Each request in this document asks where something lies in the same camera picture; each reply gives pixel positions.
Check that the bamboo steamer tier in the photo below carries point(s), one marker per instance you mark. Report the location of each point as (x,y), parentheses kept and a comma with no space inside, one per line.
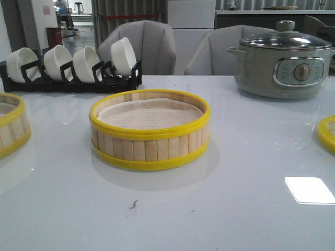
(15,127)
(150,150)

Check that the woven bamboo steamer lid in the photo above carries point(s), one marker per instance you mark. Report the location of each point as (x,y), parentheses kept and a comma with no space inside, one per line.
(325,133)

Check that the white steamer liner paper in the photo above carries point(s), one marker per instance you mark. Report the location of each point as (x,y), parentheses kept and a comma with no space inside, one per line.
(150,114)

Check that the black bowl rack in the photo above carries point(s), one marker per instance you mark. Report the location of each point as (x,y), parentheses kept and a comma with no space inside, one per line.
(105,79)

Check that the white bowl right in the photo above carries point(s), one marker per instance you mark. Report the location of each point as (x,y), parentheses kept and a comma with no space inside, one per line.
(123,56)

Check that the white bowl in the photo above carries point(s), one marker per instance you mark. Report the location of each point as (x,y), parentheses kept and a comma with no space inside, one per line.
(123,56)
(53,59)
(83,62)
(15,60)

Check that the grey chair right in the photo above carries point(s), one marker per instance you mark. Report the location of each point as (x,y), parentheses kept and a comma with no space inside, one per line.
(211,56)

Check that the grey chair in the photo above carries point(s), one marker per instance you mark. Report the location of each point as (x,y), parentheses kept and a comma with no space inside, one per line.
(211,56)
(153,43)

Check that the grey chair left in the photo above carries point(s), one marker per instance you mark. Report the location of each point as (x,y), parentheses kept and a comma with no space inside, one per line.
(153,43)

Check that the white cabinet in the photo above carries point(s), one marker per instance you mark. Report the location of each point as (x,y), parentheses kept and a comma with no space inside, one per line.
(190,20)

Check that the grey electric cooking pot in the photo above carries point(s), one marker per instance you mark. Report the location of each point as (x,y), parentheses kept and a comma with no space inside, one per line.
(284,74)

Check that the red bin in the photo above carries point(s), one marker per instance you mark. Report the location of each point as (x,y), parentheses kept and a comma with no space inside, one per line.
(54,36)

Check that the glass pot lid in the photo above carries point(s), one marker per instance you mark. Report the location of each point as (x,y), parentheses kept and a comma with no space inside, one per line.
(285,37)

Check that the person in background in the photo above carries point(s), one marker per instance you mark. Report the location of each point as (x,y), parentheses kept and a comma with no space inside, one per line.
(62,13)

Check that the white bowl far left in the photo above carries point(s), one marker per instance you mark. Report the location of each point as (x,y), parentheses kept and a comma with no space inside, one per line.
(15,60)

